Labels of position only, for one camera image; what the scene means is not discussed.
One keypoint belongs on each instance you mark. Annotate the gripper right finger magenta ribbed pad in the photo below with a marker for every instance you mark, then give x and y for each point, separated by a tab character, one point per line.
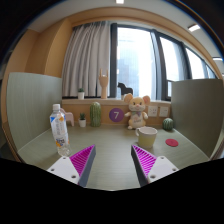
150	168

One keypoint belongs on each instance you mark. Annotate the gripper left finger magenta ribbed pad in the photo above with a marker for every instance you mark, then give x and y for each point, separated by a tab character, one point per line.
75	168

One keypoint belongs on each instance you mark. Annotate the clear plastic water bottle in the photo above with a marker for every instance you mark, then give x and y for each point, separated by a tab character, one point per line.
59	131

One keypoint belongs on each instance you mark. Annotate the pale yellow mug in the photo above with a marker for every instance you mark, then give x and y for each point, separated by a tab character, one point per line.
146	136

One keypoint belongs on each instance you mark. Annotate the red round coaster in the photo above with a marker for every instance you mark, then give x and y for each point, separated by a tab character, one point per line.
172	142

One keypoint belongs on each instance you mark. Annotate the small potted plant on desk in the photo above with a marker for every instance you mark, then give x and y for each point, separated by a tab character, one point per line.
82	120

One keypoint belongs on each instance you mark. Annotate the round green cactus figure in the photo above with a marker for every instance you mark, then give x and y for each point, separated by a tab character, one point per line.
168	124

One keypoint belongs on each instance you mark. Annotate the pink horse figure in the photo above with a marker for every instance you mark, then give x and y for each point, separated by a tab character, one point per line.
68	116

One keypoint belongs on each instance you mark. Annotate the plush mouse toy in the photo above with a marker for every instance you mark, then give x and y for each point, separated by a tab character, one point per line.
137	115

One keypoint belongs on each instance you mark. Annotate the purple number seven disc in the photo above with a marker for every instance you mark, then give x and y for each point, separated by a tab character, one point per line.
116	115

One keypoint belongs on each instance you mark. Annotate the tall green cactus figure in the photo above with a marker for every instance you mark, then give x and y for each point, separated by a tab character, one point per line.
95	114

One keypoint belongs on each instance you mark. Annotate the wooden back ledge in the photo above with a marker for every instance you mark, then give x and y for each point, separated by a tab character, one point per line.
76	107

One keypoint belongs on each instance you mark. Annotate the small potted plant on ledge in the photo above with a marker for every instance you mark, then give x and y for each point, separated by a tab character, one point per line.
81	93

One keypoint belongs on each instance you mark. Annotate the black horse figure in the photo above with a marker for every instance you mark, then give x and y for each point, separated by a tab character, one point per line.
124	90

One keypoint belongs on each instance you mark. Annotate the right green desk partition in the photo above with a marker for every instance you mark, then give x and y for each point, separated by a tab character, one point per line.
198	110

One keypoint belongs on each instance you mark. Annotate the green desk partition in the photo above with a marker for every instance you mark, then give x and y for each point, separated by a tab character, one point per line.
198	110
29	102

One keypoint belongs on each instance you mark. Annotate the left green desk partition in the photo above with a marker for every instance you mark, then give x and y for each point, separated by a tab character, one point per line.
29	102

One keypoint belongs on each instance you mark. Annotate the wooden hand sculpture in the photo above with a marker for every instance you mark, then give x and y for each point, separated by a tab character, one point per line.
103	80

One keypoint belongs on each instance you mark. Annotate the grey white curtain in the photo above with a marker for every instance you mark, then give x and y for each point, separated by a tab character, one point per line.
87	54

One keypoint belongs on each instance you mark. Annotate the left white wall socket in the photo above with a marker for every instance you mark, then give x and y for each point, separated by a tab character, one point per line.
152	111

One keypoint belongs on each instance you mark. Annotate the white wall socket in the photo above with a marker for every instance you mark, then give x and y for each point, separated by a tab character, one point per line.
152	111
163	111

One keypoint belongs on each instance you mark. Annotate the right white wall socket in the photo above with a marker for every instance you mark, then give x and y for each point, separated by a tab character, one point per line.
163	111

